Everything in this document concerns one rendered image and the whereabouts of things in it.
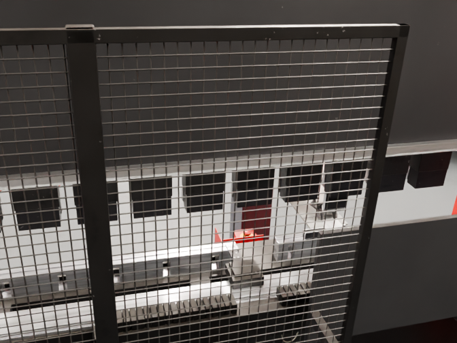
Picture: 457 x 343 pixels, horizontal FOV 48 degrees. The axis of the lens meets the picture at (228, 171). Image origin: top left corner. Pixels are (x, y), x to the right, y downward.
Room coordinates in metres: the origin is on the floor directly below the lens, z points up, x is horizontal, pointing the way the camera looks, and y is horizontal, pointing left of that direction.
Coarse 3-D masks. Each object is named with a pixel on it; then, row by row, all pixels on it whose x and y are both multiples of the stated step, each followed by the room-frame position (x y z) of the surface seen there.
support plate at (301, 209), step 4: (292, 204) 2.09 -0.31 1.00; (296, 204) 2.09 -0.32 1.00; (296, 208) 2.05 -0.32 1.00; (300, 208) 2.05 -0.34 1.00; (304, 208) 2.05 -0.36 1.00; (308, 208) 2.05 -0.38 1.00; (312, 208) 2.05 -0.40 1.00; (300, 212) 2.01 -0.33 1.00; (304, 212) 2.01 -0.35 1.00; (308, 212) 2.02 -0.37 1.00; (304, 216) 1.98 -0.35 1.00; (308, 216) 1.98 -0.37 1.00; (312, 216) 1.98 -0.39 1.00; (340, 216) 1.99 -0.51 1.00; (304, 220) 1.95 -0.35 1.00; (308, 220) 1.94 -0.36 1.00; (312, 220) 1.94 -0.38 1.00; (316, 220) 1.95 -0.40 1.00; (340, 220) 1.95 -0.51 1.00; (344, 220) 1.96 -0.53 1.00; (308, 224) 1.91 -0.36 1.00; (312, 224) 1.92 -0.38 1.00; (316, 224) 1.92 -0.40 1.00; (320, 224) 1.92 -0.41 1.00
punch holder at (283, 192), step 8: (288, 168) 1.79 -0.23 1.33; (296, 168) 1.79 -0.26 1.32; (304, 168) 1.80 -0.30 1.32; (320, 168) 1.82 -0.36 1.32; (304, 176) 1.81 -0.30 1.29; (312, 176) 1.82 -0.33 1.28; (280, 184) 1.84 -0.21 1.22; (288, 184) 1.79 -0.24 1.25; (296, 184) 1.80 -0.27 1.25; (304, 184) 1.81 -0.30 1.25; (280, 192) 1.84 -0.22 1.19; (296, 192) 1.80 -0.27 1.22; (304, 192) 1.81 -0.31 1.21; (312, 192) 1.82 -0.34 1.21; (288, 200) 1.79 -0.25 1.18; (296, 200) 1.80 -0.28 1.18; (304, 200) 1.81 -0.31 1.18
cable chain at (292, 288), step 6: (306, 282) 1.46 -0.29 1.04; (282, 288) 1.42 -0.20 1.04; (294, 288) 1.42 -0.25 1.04; (300, 288) 1.42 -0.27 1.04; (282, 294) 1.39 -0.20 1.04; (288, 294) 1.39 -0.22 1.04; (294, 294) 1.39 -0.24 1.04; (300, 294) 1.39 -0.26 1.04; (282, 300) 1.37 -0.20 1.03; (294, 300) 1.38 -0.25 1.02; (300, 300) 1.39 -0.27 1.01; (306, 300) 1.40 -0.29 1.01
